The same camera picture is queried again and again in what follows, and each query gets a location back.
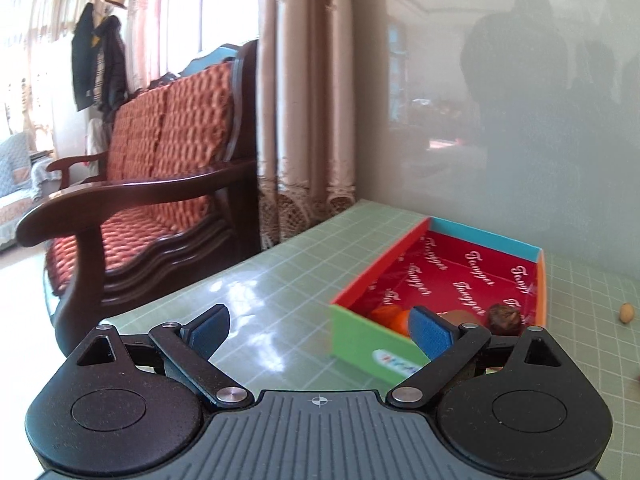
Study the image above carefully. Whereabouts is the sofa with light cover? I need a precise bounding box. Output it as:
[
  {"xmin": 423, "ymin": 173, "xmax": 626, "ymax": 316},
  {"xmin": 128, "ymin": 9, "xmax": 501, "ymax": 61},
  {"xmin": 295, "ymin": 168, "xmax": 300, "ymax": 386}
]
[{"xmin": 0, "ymin": 132, "xmax": 63, "ymax": 253}]

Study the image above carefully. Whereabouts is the black hanging jacket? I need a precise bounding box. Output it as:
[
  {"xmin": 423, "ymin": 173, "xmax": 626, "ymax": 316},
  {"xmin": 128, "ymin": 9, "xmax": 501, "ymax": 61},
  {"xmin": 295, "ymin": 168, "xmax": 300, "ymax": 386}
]
[{"xmin": 70, "ymin": 2, "xmax": 128, "ymax": 113}]

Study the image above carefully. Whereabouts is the pink sheer curtain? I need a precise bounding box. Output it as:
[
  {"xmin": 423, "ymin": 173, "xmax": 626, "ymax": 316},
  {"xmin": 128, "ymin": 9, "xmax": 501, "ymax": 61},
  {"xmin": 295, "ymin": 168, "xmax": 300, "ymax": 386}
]
[{"xmin": 10, "ymin": 0, "xmax": 261, "ymax": 96}]

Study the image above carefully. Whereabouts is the green checked table cover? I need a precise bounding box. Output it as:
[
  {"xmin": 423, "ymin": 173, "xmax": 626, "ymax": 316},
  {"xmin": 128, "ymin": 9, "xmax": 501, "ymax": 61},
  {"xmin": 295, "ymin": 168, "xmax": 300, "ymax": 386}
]
[{"xmin": 97, "ymin": 199, "xmax": 640, "ymax": 480}]

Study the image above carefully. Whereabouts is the wooden sofa with red cushions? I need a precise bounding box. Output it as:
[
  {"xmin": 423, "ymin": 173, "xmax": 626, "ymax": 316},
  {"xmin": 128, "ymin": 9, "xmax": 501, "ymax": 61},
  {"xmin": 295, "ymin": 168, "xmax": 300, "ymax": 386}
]
[{"xmin": 15, "ymin": 40, "xmax": 263, "ymax": 356}]

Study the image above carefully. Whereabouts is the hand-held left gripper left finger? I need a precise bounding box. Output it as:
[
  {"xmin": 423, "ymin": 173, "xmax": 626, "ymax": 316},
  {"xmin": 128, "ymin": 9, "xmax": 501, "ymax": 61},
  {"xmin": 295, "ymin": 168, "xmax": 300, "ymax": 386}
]
[{"xmin": 62, "ymin": 304, "xmax": 253, "ymax": 407}]

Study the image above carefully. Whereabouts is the large dark wrinkled date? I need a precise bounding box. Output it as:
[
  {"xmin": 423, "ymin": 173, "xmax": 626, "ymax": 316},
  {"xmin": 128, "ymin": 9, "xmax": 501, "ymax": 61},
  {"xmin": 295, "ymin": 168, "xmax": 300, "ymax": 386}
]
[{"xmin": 487, "ymin": 303, "xmax": 523, "ymax": 336}]

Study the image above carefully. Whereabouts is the colourful cardboard box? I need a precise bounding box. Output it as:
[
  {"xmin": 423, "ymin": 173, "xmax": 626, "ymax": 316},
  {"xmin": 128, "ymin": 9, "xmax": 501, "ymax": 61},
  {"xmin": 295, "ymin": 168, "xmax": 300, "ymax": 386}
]
[{"xmin": 330, "ymin": 216, "xmax": 548, "ymax": 391}]

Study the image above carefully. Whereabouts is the reddish brown round fruit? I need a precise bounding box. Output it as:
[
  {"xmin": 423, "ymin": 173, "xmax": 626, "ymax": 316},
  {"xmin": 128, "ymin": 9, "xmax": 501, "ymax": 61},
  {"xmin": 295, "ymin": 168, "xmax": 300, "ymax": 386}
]
[{"xmin": 442, "ymin": 310, "xmax": 481, "ymax": 328}]

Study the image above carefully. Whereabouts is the beige embroidered curtain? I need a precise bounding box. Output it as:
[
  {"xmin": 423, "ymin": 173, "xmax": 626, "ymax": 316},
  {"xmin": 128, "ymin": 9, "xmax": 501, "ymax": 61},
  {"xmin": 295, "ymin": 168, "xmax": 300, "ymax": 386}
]
[{"xmin": 257, "ymin": 0, "xmax": 358, "ymax": 253}]

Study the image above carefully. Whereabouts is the small red fruit piece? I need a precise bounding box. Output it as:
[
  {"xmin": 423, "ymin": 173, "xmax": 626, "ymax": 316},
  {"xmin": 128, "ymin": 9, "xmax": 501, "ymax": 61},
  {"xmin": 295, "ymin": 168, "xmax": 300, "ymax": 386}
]
[{"xmin": 370, "ymin": 305, "xmax": 403, "ymax": 326}]

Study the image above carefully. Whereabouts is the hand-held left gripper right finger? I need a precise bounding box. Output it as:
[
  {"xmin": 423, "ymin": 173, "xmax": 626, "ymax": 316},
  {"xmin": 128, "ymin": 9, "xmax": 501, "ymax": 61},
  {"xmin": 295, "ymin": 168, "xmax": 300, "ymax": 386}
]
[{"xmin": 387, "ymin": 306, "xmax": 568, "ymax": 407}]

